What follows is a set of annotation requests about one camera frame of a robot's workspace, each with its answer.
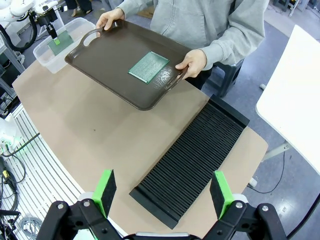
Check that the large white table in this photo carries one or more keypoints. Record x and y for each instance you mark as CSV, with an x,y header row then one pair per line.
x,y
300,100

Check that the grey plastic stool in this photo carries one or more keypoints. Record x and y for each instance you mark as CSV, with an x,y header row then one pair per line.
x,y
228,77

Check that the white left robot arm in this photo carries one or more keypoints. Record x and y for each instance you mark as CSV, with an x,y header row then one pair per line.
x,y
12,11

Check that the person's right forearm grey sleeve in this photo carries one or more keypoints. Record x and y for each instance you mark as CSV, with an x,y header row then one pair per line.
x,y
135,6

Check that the grey hoodie torso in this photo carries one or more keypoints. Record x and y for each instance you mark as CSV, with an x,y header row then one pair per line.
x,y
195,20

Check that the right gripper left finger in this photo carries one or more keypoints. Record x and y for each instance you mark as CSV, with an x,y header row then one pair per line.
x,y
75,220

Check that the white slatted panel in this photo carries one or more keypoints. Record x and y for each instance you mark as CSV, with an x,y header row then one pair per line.
x,y
37,162

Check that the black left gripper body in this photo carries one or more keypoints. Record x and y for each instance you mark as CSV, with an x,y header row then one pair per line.
x,y
47,17

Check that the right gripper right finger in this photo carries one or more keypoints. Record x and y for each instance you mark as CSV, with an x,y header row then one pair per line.
x,y
250,220

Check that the person's right hand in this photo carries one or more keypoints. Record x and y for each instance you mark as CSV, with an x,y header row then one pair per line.
x,y
112,17

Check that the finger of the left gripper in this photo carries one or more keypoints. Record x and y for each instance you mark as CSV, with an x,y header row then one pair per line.
x,y
53,31

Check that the dark brown plastic tray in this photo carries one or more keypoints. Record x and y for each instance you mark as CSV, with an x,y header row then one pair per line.
x,y
112,65

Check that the clear plastic box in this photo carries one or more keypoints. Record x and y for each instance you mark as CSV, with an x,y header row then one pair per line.
x,y
50,63

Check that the person's left forearm grey sleeve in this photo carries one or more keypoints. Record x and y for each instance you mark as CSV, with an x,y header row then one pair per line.
x,y
237,45

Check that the black slotted PCB rack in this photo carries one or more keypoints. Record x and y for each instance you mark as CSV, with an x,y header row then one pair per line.
x,y
195,155

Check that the green PCB board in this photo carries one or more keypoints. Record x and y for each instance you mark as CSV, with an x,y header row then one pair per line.
x,y
148,67
66,41

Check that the person's left hand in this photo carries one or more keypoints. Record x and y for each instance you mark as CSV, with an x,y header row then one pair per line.
x,y
196,62

